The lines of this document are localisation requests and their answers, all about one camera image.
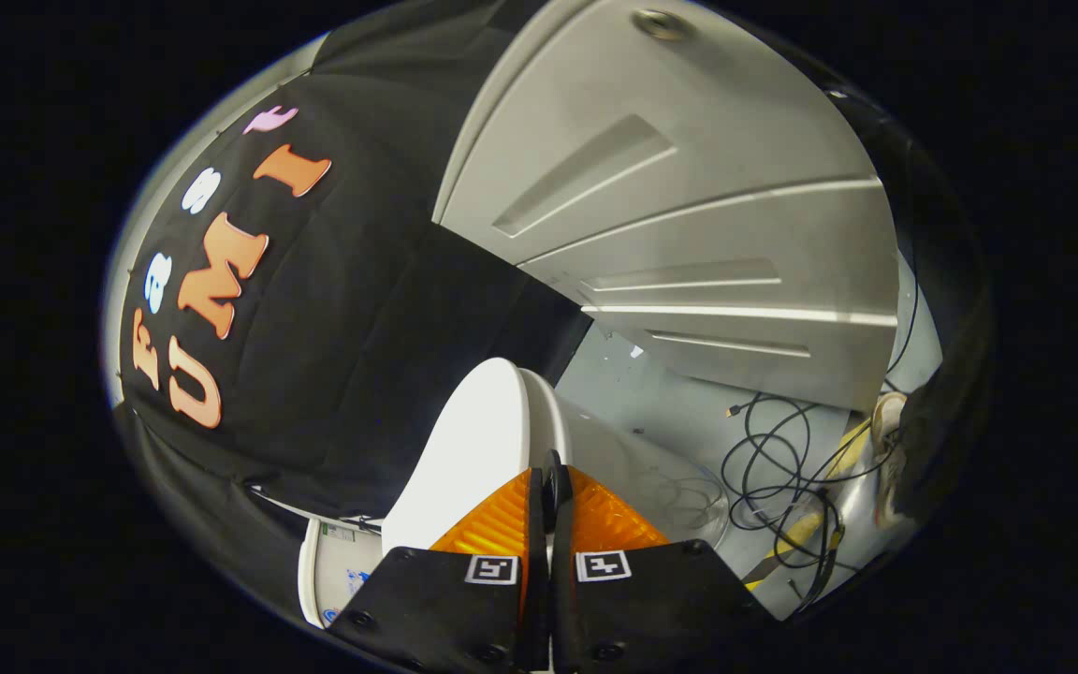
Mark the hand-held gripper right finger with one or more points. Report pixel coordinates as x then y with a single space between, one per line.
661 608

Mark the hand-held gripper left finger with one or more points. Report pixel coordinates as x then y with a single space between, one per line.
436 608

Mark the white toilet lid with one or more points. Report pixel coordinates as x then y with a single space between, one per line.
469 440

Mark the white toilet tank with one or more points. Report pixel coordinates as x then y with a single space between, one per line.
333 571

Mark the yellow floor tape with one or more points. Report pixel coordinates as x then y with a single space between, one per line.
796 538

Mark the black backdrop cloth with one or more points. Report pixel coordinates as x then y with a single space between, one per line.
342 374

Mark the person's light shoe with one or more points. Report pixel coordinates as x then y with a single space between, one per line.
887 417

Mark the person's dark trouser leg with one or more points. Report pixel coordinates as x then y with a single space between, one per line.
941 449

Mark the white drawer cabinet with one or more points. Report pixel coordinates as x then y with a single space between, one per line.
689 187

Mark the round metal fitting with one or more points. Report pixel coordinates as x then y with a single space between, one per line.
661 23

